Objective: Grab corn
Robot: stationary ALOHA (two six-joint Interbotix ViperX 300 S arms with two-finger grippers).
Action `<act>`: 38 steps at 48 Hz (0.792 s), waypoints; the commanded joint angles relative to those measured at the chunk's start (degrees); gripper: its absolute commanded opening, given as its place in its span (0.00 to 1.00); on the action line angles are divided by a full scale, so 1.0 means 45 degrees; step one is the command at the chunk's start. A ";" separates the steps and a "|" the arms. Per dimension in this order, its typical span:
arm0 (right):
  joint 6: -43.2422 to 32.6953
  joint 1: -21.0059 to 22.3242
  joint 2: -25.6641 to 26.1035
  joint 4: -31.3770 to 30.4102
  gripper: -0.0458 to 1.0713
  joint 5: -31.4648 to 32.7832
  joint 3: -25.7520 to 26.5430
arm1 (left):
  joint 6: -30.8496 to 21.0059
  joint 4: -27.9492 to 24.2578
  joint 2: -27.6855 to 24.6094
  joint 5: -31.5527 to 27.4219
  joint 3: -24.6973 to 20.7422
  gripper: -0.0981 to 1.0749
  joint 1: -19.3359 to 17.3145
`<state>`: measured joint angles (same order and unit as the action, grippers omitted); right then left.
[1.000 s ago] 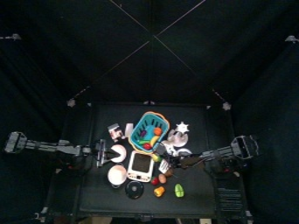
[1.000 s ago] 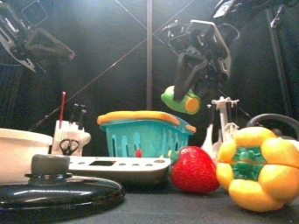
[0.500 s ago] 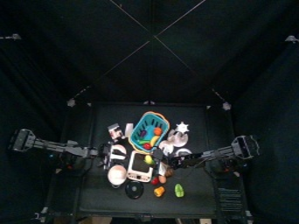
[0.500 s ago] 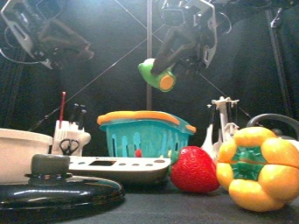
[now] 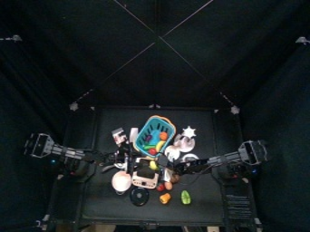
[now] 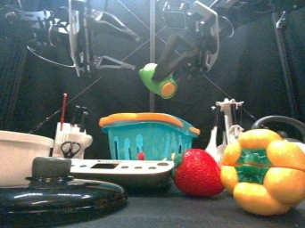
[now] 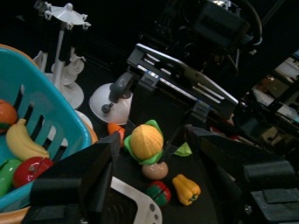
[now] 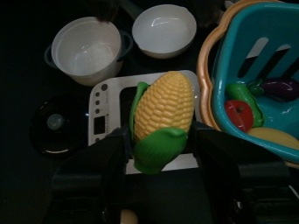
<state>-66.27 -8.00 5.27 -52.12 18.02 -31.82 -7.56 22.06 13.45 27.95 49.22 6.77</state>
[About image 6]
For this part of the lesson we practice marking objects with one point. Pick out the toy corn with green husk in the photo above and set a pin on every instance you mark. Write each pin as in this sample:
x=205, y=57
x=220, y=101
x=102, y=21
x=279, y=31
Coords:
x=153, y=84

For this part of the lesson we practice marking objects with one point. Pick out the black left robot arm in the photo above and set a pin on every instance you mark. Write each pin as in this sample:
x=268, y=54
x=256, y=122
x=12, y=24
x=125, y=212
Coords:
x=35, y=16

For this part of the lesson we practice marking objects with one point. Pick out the white toy utensil rack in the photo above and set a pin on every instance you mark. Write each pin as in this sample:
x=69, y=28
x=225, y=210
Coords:
x=228, y=118

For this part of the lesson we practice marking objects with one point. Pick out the white hanging toy utensil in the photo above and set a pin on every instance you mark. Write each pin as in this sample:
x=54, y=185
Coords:
x=237, y=127
x=213, y=142

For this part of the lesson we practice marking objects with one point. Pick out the teal basket with orange rim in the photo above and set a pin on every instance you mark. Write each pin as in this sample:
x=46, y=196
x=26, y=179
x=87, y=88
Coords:
x=150, y=136

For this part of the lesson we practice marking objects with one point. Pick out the white toy knife block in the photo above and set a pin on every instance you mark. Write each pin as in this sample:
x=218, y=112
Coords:
x=71, y=138

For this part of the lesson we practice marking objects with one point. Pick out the red toy fruit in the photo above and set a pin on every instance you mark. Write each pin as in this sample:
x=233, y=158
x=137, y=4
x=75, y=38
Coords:
x=141, y=155

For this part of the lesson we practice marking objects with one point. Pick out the black toy scissors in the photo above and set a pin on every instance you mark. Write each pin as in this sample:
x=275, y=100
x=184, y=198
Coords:
x=70, y=148

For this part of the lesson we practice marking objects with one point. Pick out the red toy strawberry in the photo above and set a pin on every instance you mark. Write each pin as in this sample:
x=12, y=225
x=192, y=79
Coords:
x=198, y=173

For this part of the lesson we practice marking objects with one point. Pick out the white toy kitchen scale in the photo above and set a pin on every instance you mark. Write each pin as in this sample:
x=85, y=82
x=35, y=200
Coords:
x=119, y=170

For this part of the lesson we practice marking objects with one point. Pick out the yellow toy bell pepper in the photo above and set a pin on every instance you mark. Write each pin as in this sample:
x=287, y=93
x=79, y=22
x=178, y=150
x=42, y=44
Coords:
x=263, y=175

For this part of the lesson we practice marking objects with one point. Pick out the white toy cooking pot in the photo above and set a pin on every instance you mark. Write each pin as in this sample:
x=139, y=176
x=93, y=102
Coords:
x=19, y=157

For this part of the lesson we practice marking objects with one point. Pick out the black pot lid grey knob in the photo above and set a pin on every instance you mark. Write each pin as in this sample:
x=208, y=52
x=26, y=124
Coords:
x=59, y=199

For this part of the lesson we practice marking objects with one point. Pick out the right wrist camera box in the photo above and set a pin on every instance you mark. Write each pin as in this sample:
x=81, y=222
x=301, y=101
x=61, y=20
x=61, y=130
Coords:
x=174, y=19

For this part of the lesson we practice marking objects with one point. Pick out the grey vertical frame post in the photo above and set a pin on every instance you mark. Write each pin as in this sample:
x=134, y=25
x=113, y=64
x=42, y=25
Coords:
x=151, y=101

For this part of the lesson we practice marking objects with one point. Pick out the dark vertical frame post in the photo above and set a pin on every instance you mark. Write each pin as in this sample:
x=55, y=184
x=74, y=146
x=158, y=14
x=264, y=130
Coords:
x=287, y=74

